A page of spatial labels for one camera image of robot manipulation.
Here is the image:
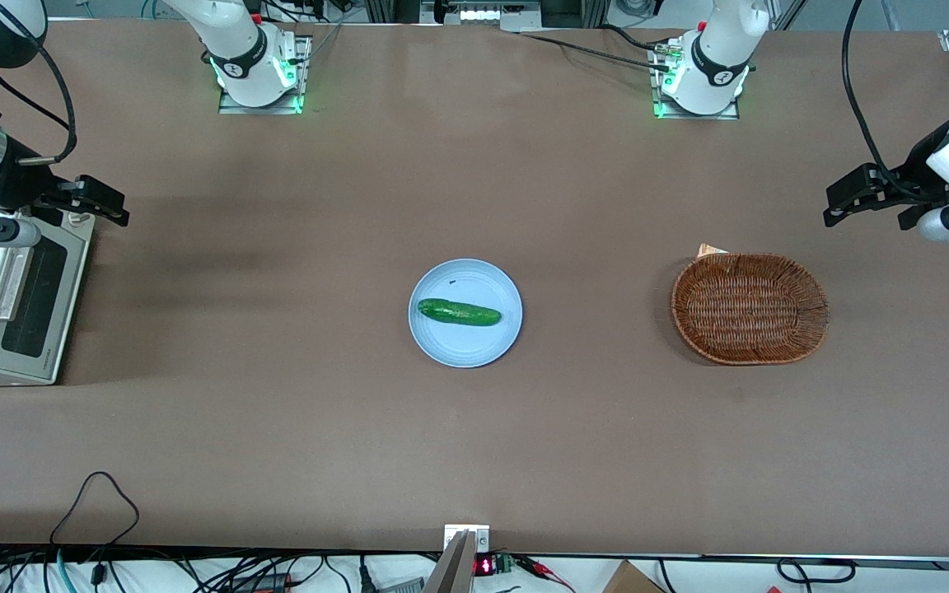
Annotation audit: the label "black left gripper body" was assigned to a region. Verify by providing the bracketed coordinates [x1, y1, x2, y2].
[877, 119, 949, 230]

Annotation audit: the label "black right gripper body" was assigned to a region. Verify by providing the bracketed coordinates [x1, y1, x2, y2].
[0, 140, 80, 217]

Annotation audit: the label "brown wicker basket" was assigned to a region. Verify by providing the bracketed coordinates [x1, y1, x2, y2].
[671, 252, 830, 366]

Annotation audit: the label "green cucumber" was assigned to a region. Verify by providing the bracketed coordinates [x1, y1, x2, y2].
[418, 298, 503, 327]

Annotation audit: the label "light blue plate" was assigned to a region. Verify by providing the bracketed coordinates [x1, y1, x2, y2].
[408, 259, 523, 369]

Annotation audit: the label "white lit device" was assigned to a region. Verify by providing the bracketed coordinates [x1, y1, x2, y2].
[440, 0, 543, 32]

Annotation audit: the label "black power adapter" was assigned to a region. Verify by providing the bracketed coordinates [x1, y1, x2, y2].
[231, 572, 291, 593]

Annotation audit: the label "brown cardboard box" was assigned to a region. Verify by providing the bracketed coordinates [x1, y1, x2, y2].
[602, 560, 665, 593]

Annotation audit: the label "red clip test leads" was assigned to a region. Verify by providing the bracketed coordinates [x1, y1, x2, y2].
[516, 556, 576, 593]

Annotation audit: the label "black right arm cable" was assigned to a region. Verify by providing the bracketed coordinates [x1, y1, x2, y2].
[0, 0, 78, 166]

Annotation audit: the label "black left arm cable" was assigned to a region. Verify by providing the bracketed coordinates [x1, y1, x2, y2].
[843, 0, 920, 198]

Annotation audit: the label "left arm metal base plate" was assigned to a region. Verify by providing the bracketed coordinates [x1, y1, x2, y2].
[652, 37, 741, 121]

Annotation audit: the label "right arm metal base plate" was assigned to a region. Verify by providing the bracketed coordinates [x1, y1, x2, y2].
[219, 35, 312, 114]

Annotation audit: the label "thin black looped cable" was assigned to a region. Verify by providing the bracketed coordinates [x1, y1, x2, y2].
[50, 471, 141, 546]

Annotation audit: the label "black cable to arm base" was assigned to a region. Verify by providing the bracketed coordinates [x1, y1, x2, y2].
[520, 25, 675, 73]

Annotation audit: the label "thick black coiled cable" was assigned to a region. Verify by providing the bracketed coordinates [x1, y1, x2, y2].
[778, 558, 857, 584]

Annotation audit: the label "aluminium camera mount profile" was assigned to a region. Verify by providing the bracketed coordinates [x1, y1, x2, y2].
[423, 524, 492, 593]

